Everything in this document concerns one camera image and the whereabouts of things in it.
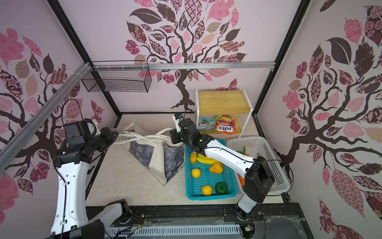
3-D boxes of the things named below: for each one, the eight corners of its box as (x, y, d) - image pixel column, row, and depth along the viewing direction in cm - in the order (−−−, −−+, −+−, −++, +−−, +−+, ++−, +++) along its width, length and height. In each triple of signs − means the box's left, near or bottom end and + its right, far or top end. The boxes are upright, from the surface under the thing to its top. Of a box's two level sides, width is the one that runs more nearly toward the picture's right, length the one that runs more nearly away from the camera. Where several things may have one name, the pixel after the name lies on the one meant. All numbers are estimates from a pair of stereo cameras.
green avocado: (215, 195, 81) (216, 192, 77) (214, 185, 84) (215, 182, 81) (226, 195, 81) (228, 192, 77) (225, 185, 84) (226, 182, 81)
